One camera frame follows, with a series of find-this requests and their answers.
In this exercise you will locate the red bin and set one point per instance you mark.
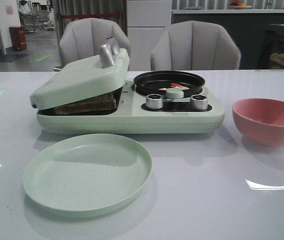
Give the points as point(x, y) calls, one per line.
point(17, 37)

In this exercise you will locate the white cabinet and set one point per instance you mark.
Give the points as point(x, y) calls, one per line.
point(145, 21)

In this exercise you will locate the black round frying pan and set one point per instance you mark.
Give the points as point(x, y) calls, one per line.
point(156, 82)

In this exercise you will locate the right beige upholstered chair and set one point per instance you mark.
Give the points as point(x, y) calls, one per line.
point(195, 45)

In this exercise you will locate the left silver control knob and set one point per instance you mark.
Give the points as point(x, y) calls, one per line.
point(154, 101)

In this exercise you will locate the beige upholstered chair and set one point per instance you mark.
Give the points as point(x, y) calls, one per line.
point(80, 44)
point(195, 45)

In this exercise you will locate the fruit plate on counter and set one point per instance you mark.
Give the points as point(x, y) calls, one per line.
point(237, 5)

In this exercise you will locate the mint green hinged lid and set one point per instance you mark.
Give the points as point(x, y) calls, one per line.
point(81, 79)

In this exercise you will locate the bread slice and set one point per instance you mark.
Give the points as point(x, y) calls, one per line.
point(102, 102)

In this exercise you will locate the dark counter with white top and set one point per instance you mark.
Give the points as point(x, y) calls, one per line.
point(257, 32)

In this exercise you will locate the silver control knob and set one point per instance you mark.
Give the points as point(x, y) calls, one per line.
point(198, 102)
point(154, 101)

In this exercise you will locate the pink bowl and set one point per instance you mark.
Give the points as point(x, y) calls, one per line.
point(260, 120)

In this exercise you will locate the orange shrimp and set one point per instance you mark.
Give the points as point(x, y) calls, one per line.
point(175, 85)

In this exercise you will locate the right silver control knob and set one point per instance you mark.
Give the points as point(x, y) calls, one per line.
point(198, 102)

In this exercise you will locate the left beige upholstered chair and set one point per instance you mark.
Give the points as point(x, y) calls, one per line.
point(80, 44)

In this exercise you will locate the red barrier belt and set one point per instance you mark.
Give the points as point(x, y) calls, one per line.
point(85, 16)

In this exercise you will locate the mint green breakfast maker base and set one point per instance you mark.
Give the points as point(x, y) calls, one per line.
point(131, 118)

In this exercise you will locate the mint green round plate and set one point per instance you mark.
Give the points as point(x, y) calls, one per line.
point(87, 175)

